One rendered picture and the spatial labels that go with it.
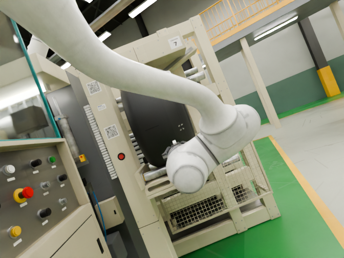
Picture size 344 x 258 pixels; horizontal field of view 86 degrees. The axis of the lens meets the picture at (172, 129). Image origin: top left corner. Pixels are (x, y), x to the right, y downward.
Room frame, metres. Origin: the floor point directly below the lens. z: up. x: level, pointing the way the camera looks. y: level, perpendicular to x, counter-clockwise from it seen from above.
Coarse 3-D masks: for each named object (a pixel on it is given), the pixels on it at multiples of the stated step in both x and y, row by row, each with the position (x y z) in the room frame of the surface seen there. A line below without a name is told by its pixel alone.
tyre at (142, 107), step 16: (128, 96) 0.94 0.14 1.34; (144, 96) 0.92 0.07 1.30; (128, 112) 0.93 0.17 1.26; (144, 112) 0.90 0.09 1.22; (160, 112) 0.90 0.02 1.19; (176, 112) 0.91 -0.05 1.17; (144, 128) 0.91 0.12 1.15; (160, 128) 0.91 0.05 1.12; (176, 128) 0.92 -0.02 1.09; (192, 128) 0.98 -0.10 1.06; (144, 144) 0.93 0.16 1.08; (160, 144) 0.94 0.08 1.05; (160, 160) 1.01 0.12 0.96
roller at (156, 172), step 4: (156, 168) 1.06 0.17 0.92; (160, 168) 1.05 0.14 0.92; (164, 168) 1.04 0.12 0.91; (148, 172) 1.05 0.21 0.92; (152, 172) 1.04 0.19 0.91; (156, 172) 1.04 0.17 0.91; (160, 172) 1.04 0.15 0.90; (164, 172) 1.04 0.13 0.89; (144, 176) 1.04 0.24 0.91; (148, 176) 1.04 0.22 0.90; (152, 176) 1.04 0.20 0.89; (156, 176) 1.05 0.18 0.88
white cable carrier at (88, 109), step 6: (84, 108) 1.12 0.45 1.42; (90, 108) 1.13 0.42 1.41; (90, 114) 1.12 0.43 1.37; (90, 120) 1.14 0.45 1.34; (96, 126) 1.15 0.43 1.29; (96, 132) 1.14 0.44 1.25; (96, 138) 1.12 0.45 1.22; (102, 138) 1.16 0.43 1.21; (102, 144) 1.12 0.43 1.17; (102, 150) 1.12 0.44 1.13; (108, 156) 1.12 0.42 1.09; (108, 162) 1.12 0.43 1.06; (108, 168) 1.12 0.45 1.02; (114, 168) 1.13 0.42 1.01; (114, 174) 1.12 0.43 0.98
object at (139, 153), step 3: (129, 135) 1.52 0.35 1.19; (132, 135) 1.52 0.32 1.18; (132, 138) 1.51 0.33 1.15; (132, 141) 1.51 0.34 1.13; (135, 141) 1.64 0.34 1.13; (135, 144) 1.52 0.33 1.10; (135, 147) 1.51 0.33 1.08; (138, 147) 1.51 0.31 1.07; (135, 150) 1.64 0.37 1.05; (138, 150) 1.52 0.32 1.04; (138, 153) 1.52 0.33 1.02; (141, 153) 1.64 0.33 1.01; (138, 156) 1.51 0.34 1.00; (141, 156) 1.51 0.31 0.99; (141, 159) 1.52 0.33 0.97; (141, 162) 1.64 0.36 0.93; (141, 165) 1.51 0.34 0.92
